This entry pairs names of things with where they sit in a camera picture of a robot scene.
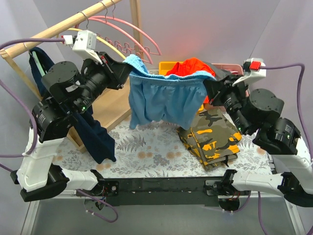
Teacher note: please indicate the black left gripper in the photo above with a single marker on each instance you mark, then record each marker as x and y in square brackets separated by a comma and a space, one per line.
[113, 71]

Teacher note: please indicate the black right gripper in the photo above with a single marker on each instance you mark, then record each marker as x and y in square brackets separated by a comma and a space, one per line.
[220, 91]

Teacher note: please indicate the light blue shorts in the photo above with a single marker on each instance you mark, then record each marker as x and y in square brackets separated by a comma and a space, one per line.
[148, 103]

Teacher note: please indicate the yellow hanger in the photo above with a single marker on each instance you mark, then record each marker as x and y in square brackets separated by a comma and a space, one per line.
[103, 42]

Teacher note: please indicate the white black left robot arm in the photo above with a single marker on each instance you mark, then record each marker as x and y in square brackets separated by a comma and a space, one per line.
[71, 91]

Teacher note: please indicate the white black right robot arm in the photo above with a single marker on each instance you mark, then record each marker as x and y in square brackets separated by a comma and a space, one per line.
[258, 113]

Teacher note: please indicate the grey shorts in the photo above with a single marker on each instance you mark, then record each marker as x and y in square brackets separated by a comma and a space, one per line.
[221, 71]

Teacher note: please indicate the orange shorts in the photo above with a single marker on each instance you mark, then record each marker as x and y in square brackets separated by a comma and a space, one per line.
[190, 67]

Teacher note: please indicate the rear pink hanger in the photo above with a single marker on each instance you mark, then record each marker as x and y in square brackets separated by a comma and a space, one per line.
[137, 27]

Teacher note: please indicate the camouflage shorts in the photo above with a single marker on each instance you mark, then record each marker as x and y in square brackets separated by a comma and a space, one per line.
[211, 138]

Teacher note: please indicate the navy blue shorts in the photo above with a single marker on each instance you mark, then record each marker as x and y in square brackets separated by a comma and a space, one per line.
[95, 138]

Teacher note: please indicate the light green hanger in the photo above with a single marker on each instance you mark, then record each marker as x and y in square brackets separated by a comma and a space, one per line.
[37, 62]

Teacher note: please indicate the pink divided tray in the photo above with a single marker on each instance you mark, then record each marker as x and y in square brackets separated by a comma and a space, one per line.
[223, 70]

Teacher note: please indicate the wooden clothes rack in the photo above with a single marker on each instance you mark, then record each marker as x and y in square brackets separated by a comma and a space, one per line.
[111, 107]

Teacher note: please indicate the yellow plastic tray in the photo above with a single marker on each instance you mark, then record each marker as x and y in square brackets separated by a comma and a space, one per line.
[165, 66]

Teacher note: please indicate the floral table mat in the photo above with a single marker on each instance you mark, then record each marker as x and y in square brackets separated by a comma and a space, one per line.
[155, 150]

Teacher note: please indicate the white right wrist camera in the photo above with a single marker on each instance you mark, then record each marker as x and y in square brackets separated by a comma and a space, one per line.
[252, 71]

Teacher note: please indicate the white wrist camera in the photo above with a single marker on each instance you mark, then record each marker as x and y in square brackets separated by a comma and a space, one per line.
[83, 45]
[252, 71]

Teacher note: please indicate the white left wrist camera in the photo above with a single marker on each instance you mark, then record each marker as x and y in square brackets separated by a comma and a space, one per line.
[83, 45]

